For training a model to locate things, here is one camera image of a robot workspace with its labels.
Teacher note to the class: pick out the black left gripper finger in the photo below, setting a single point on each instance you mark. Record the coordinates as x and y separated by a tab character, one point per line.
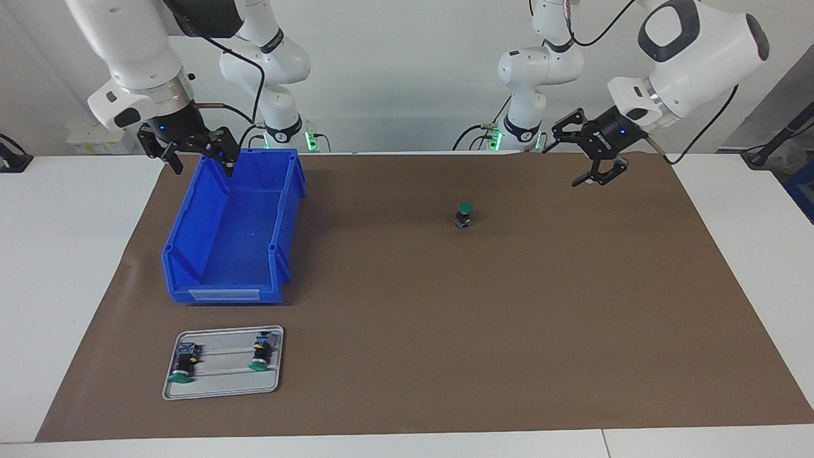
604	172
582	130

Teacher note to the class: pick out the green push button switch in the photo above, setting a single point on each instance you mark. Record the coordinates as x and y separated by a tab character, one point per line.
183	366
465	207
259	355

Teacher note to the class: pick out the blue plastic storage bin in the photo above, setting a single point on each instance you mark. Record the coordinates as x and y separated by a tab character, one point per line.
235	254

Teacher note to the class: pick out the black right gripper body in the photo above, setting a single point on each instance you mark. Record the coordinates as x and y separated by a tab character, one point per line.
175	126

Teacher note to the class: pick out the black table clamp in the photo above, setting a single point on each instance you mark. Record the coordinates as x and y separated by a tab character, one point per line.
13	162

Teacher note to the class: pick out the blue crate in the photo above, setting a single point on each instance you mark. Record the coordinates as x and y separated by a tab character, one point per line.
802	194

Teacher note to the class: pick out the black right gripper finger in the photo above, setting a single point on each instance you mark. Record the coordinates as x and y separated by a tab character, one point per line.
227	147
152	147

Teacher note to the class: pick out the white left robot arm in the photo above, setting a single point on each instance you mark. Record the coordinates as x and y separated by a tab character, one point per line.
706	57

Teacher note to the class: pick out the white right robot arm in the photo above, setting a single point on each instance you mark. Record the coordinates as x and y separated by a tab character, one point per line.
137	51

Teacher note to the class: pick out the black stand pole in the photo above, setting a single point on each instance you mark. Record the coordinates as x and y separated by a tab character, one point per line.
785	133

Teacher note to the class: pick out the brown table mat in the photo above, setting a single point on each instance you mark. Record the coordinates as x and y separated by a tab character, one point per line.
445	318

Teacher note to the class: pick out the grey metal tray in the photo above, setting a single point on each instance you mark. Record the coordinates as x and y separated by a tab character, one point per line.
222	385

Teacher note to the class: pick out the white wall socket box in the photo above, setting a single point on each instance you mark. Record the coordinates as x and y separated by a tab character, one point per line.
82	141

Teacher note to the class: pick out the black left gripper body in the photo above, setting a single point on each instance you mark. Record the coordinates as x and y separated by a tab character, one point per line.
613	133

